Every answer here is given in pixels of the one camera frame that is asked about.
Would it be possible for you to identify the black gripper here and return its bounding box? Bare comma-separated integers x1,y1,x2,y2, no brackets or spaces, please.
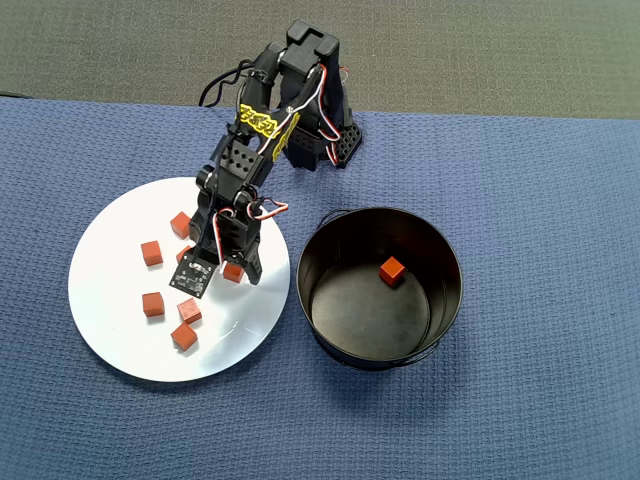
188,206,265,287

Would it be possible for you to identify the white round plate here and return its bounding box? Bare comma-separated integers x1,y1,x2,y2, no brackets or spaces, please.
67,176,292,384

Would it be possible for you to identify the black metal bucket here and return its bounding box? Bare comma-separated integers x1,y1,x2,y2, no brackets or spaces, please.
295,206,465,372

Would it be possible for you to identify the blue woven tablecloth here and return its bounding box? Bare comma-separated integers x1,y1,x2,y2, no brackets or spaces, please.
0,96,640,480

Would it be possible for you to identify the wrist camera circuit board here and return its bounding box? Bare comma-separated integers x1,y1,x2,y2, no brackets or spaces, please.
168,252,222,302

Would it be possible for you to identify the black base cable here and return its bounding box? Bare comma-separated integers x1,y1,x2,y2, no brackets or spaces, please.
198,58,257,109

